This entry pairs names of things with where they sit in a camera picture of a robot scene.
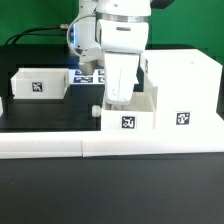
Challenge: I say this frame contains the white drawer cabinet box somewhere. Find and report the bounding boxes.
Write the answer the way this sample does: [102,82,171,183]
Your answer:
[141,49,224,129]

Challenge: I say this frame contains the white rear drawer tray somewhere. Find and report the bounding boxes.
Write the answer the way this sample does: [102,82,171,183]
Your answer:
[11,68,69,99]

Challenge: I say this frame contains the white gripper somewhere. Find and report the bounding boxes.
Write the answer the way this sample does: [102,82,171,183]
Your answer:
[96,19,149,105]

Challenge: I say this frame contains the white left edge block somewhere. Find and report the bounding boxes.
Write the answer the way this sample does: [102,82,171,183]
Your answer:
[0,97,3,117]

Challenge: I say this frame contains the white marker sheet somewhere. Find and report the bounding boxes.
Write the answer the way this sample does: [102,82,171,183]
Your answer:
[69,69,105,85]

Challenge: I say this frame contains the white drawer tray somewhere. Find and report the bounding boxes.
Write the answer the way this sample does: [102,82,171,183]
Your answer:
[92,92,156,132]
[11,68,69,99]

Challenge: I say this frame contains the white front drawer tray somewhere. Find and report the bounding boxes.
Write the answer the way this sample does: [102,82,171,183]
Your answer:
[92,92,156,132]

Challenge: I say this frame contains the white front barrier rail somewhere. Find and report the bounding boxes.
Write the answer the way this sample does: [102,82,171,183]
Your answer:
[0,128,224,159]

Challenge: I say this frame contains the black cables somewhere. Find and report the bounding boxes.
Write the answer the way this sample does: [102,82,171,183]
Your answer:
[4,13,101,68]

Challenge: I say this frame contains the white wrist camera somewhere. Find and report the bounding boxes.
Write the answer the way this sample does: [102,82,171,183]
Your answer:
[78,47,104,75]

